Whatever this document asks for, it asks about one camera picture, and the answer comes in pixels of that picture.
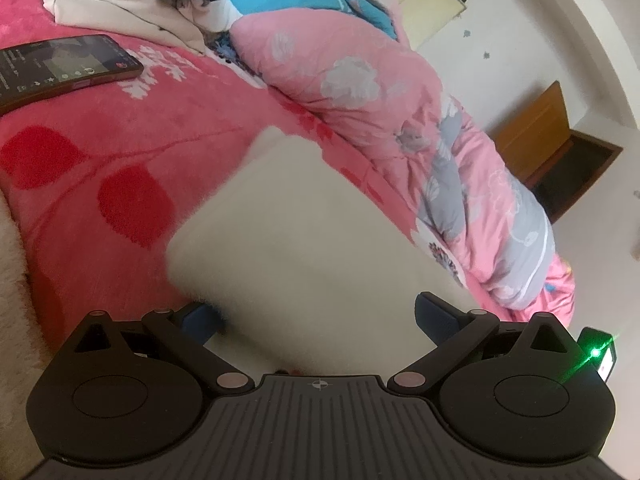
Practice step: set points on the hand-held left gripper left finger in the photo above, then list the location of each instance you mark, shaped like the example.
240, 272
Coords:
200, 321

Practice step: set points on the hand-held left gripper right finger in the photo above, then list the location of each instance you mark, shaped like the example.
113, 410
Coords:
435, 317

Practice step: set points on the white fleece sweater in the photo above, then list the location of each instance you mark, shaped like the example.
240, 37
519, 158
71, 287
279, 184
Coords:
310, 250

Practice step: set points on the bright pink printed pillow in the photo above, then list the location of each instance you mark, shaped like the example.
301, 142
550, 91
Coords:
560, 290

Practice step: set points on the cream fleece cloth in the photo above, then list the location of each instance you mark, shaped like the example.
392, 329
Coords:
15, 310

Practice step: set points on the brown wooden door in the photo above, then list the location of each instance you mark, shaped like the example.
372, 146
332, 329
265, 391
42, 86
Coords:
535, 135

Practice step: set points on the pink floral fleece blanket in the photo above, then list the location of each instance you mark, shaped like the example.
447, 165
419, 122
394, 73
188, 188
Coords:
100, 125

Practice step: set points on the pink grey floral quilt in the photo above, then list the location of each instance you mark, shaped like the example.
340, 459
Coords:
375, 100

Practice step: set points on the smartphone with brown case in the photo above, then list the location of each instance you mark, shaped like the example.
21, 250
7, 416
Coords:
65, 67

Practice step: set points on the white garment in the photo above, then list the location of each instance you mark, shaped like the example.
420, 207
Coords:
220, 15

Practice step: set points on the beige wardrobe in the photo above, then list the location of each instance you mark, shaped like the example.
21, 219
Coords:
430, 0

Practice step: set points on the beige garment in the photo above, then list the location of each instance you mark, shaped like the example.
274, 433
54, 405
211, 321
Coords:
110, 5

